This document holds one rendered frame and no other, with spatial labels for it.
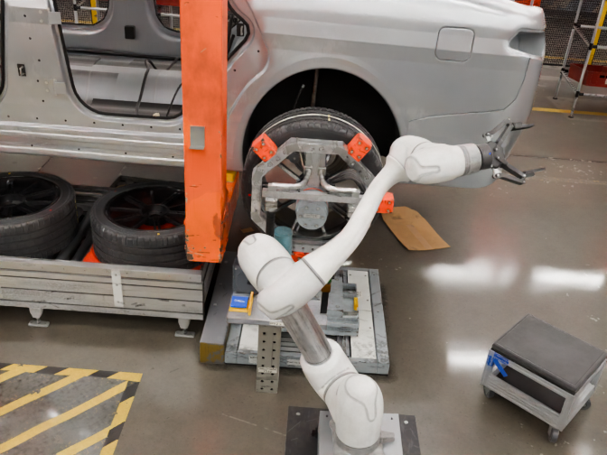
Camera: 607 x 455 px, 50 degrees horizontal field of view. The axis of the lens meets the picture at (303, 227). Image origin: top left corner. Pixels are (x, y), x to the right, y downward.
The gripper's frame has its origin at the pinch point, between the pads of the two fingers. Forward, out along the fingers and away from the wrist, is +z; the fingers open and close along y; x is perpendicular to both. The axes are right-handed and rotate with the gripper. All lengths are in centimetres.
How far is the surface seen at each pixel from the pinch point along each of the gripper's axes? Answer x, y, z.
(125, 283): -163, 8, -123
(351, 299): -163, 40, -10
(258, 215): -118, -8, -61
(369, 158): -96, -22, -11
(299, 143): -93, -32, -43
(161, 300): -164, 20, -107
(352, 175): -83, -13, -26
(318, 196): -85, -7, -42
